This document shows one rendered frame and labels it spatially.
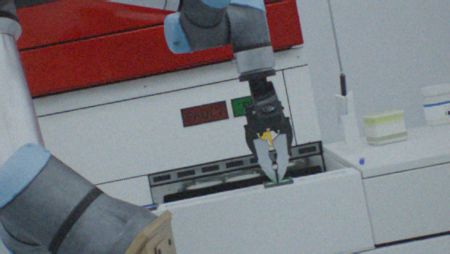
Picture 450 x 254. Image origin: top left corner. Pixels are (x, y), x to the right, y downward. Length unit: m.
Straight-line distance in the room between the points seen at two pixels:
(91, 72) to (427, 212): 0.94
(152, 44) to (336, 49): 1.67
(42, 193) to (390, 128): 0.95
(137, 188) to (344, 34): 1.72
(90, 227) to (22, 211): 0.10
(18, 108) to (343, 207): 0.61
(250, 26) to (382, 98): 2.19
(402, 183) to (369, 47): 2.15
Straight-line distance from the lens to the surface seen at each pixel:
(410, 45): 3.82
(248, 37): 1.64
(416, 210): 1.68
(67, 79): 2.23
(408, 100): 3.81
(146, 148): 2.26
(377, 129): 1.99
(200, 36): 1.60
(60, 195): 1.29
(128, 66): 2.21
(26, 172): 1.30
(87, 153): 2.28
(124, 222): 1.29
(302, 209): 1.64
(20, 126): 1.50
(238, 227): 1.64
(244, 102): 2.24
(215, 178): 2.24
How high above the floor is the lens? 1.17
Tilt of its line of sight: 3 degrees down
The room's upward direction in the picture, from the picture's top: 11 degrees counter-clockwise
